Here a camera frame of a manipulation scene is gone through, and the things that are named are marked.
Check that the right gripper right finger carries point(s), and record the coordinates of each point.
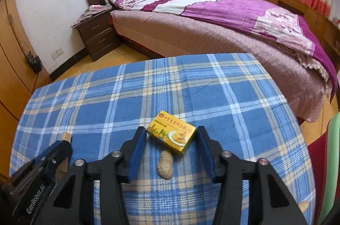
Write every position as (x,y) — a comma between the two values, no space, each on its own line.
(269,200)

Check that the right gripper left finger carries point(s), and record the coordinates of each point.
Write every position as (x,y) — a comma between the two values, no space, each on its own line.
(72,200)

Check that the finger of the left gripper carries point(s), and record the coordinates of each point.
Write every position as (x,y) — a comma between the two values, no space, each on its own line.
(50,151)
(30,171)

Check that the wooden puzzle piece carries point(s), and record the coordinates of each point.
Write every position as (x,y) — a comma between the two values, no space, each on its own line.
(62,168)

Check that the small yellow snack box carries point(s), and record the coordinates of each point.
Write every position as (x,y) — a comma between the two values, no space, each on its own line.
(172,132)

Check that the peanut at table centre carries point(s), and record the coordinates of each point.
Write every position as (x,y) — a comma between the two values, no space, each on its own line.
(303,206)

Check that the red bin green rim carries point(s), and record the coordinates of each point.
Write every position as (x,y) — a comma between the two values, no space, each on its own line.
(324,153)

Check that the wooden wardrobe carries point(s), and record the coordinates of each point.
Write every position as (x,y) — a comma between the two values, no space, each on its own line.
(18,80)

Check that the black bag on wardrobe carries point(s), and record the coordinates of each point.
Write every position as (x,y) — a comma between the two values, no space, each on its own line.
(34,62)

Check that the peanut beside yellow box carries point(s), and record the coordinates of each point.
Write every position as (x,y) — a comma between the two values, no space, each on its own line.
(165,165)

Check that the dark wood nightstand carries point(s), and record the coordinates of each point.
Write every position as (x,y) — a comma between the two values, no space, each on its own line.
(99,35)

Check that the folded cloth on nightstand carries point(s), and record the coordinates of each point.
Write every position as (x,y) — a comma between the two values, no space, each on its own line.
(91,11)

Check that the purple floral quilt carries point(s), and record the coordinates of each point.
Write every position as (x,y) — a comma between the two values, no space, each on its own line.
(259,18)

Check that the long wooden cabinet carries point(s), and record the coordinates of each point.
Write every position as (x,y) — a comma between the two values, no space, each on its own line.
(325,31)

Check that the bed with mauve cover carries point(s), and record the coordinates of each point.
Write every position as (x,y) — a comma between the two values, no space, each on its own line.
(171,35)

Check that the wall power socket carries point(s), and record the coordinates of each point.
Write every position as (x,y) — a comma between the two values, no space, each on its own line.
(57,53)

